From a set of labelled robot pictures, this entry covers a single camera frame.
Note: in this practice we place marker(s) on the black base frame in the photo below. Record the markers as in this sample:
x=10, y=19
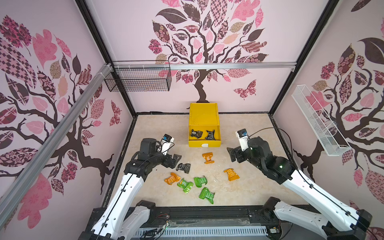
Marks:
x=210, y=213

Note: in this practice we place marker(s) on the aluminium rail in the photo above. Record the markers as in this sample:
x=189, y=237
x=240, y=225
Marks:
x=23, y=182
x=204, y=66

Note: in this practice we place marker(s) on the white slotted cable duct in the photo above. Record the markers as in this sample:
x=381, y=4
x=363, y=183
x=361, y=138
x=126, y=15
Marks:
x=196, y=232

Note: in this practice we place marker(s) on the green cookie packet left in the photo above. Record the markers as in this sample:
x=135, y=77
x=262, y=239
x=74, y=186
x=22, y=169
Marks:
x=185, y=185

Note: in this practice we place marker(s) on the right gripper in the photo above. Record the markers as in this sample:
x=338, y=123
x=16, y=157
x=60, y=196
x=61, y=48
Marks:
x=237, y=154

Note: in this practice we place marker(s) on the orange cookie packet left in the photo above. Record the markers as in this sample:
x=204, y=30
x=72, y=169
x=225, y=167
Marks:
x=173, y=178

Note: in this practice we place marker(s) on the aluminium rail left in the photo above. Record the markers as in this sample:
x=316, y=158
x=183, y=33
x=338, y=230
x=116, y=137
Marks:
x=23, y=182

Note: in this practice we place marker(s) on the orange cookie packet centre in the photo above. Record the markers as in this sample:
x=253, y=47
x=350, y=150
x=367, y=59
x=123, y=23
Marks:
x=208, y=158

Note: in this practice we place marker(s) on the black wire basket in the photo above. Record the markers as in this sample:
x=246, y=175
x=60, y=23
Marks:
x=140, y=76

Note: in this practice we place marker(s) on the green cookie packet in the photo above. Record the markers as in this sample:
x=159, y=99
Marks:
x=200, y=181
x=185, y=185
x=206, y=194

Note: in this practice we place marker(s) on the green cookie packet front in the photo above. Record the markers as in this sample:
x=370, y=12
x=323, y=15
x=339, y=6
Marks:
x=206, y=194

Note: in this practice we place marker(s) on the yellow three-drawer cabinet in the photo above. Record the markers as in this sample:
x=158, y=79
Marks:
x=204, y=114

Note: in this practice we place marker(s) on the green cookie packet middle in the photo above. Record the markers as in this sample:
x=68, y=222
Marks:
x=200, y=181

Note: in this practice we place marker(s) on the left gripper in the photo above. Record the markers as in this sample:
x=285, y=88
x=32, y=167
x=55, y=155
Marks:
x=172, y=162

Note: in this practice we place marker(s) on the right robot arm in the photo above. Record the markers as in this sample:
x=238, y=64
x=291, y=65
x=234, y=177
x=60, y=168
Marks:
x=333, y=220

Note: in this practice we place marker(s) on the black cookie packet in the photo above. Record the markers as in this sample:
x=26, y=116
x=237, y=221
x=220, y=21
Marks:
x=196, y=134
x=184, y=167
x=210, y=135

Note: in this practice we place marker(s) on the orange cookie packet right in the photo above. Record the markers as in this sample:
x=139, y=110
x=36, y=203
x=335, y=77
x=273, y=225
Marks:
x=232, y=175

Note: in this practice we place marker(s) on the aluminium rail back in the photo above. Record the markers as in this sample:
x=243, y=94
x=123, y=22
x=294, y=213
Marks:
x=204, y=66

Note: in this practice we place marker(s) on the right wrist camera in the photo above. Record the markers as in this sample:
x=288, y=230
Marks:
x=243, y=137

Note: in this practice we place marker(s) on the yellow top drawer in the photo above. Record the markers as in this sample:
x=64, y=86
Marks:
x=202, y=142

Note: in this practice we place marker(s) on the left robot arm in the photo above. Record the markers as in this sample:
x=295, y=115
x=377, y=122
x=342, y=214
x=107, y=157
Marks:
x=116, y=223

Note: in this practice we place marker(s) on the white wire basket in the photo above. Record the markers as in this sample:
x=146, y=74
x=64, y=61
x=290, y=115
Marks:
x=311, y=104

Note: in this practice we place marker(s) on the orange cookie packet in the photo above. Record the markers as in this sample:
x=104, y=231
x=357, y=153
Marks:
x=208, y=158
x=173, y=178
x=232, y=175

